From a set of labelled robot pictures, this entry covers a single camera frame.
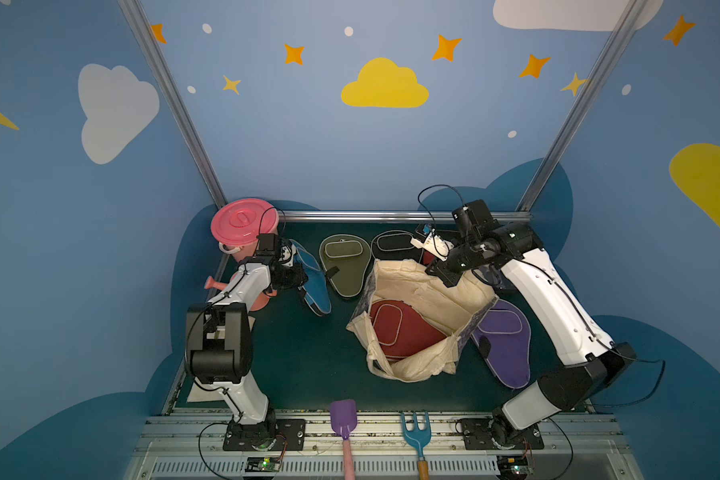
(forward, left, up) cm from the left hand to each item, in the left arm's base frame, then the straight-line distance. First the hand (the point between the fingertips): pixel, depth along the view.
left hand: (308, 274), depth 94 cm
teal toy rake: (-43, -33, -9) cm, 55 cm away
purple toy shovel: (-39, -13, -9) cm, 42 cm away
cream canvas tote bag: (-13, -45, +2) cm, 47 cm away
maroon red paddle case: (-15, -29, -7) cm, 34 cm away
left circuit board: (-49, +6, -11) cm, 51 cm away
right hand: (-8, -36, +17) cm, 41 cm away
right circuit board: (-48, -56, -11) cm, 74 cm away
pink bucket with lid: (+13, +24, +8) cm, 29 cm away
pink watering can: (-6, +18, -11) cm, 21 cm away
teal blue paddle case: (0, -1, -8) cm, 9 cm away
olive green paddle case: (+14, -11, -9) cm, 20 cm away
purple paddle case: (-16, -61, -9) cm, 64 cm away
